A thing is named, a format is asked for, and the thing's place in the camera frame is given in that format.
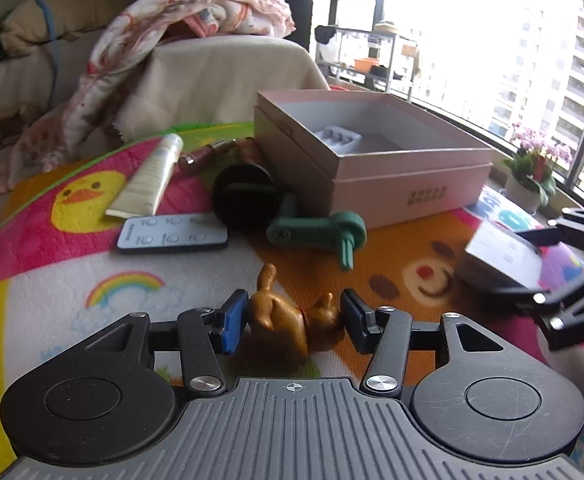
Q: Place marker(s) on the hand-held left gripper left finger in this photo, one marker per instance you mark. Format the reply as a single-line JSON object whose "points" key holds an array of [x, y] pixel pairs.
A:
{"points": [[230, 324]]}

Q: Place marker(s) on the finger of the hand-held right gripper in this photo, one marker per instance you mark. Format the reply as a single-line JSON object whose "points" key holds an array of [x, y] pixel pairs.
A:
{"points": [[579, 227], [567, 305]]}

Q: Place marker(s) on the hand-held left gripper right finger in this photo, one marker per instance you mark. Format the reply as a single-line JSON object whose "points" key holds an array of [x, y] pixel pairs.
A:
{"points": [[353, 321]]}

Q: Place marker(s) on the brown dog figurine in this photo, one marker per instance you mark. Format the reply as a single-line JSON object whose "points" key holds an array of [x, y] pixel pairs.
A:
{"points": [[279, 316]]}

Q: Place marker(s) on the small white card box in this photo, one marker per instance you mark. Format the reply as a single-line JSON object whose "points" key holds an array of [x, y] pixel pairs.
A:
{"points": [[502, 255]]}

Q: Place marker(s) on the green plastic clamp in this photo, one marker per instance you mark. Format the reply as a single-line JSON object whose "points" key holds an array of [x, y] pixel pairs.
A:
{"points": [[312, 232]]}

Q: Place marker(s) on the dark remote control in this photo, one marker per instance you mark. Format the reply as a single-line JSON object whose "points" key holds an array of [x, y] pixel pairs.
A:
{"points": [[172, 234]]}

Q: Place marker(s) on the pink cardboard box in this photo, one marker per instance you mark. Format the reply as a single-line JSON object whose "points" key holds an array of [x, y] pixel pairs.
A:
{"points": [[402, 185]]}

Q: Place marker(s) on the cream cosmetic tube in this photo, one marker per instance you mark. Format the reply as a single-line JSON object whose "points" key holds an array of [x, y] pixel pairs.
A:
{"points": [[152, 175]]}

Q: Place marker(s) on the reddish lipstick tube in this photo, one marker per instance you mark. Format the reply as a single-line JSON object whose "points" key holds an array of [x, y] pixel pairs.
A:
{"points": [[207, 154]]}

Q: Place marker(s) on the colourful cartoon play mat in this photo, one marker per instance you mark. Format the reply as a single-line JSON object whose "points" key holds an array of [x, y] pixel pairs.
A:
{"points": [[172, 280]]}

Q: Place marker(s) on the potted pink flower plant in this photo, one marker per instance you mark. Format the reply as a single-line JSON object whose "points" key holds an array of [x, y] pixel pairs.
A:
{"points": [[534, 160]]}

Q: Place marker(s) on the white plastic tray insert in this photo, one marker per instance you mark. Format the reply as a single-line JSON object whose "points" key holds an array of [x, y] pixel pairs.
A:
{"points": [[339, 137]]}

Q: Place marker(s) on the beige covered sofa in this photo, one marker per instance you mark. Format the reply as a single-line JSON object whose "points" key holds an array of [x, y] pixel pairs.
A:
{"points": [[222, 80]]}

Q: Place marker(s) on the metal balcony rack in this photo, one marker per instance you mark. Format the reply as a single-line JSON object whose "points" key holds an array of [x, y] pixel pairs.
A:
{"points": [[397, 47]]}

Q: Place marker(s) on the black cloth on rack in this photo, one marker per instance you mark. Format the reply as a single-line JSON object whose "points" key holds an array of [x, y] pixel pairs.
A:
{"points": [[323, 35]]}

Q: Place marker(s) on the pink floral blanket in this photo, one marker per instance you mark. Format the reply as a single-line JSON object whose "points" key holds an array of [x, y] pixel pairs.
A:
{"points": [[112, 55]]}

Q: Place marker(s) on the beige pillow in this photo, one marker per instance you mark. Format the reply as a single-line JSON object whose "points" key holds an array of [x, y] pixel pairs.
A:
{"points": [[67, 15]]}

